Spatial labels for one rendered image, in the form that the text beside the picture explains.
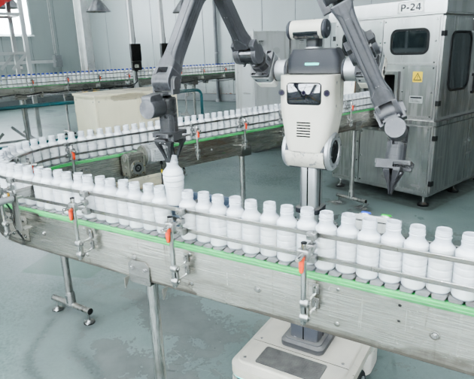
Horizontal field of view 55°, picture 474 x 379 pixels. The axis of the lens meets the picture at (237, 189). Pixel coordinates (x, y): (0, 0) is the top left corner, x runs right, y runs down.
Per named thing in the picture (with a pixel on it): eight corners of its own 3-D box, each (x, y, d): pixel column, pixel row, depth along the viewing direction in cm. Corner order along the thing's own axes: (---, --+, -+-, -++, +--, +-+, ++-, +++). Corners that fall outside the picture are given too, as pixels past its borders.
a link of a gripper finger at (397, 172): (396, 194, 131) (400, 162, 131) (371, 191, 135) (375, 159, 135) (400, 196, 137) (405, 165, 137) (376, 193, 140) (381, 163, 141)
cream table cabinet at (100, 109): (158, 171, 651) (151, 86, 617) (183, 179, 606) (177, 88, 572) (83, 187, 583) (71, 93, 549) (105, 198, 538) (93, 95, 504)
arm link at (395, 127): (402, 101, 137) (374, 113, 140) (399, 90, 127) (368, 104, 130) (418, 137, 135) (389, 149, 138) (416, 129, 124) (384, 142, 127)
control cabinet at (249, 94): (269, 141, 834) (268, 30, 779) (290, 145, 798) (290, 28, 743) (235, 149, 784) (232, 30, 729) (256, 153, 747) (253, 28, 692)
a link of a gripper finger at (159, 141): (155, 163, 149) (153, 134, 146) (169, 158, 154) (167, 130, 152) (171, 165, 145) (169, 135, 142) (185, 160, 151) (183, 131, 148)
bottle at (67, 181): (61, 212, 184) (55, 172, 179) (74, 208, 188) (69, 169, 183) (68, 215, 180) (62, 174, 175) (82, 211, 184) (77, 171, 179)
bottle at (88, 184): (91, 213, 182) (86, 172, 177) (103, 214, 180) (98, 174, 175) (80, 218, 177) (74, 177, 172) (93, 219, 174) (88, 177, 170)
